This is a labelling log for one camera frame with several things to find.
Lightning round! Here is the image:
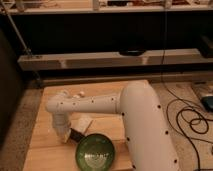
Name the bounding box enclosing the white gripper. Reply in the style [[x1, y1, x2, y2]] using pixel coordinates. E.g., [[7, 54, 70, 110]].
[[52, 114, 71, 143]]

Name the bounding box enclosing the black eraser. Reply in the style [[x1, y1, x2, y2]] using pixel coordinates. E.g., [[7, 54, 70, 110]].
[[70, 129, 84, 142]]

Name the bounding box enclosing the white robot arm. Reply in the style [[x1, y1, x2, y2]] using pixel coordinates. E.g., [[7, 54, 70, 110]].
[[46, 80, 180, 171]]

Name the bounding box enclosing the green glass bowl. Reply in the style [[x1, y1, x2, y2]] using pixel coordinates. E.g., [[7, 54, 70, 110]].
[[75, 133, 115, 171]]

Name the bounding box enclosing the white wooden shelf unit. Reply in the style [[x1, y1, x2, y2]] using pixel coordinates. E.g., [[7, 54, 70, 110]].
[[0, 4, 213, 77]]

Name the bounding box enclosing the black bowl on shelf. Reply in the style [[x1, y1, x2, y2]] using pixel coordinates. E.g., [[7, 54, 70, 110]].
[[119, 50, 146, 56]]

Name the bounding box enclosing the metal tripod leg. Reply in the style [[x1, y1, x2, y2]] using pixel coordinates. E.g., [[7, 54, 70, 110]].
[[0, 0, 43, 88]]

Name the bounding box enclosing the teal box on floor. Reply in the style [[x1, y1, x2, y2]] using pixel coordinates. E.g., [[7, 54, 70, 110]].
[[201, 96, 213, 112]]

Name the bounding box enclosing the black cable on floor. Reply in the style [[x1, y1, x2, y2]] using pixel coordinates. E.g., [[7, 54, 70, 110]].
[[160, 0, 213, 171]]

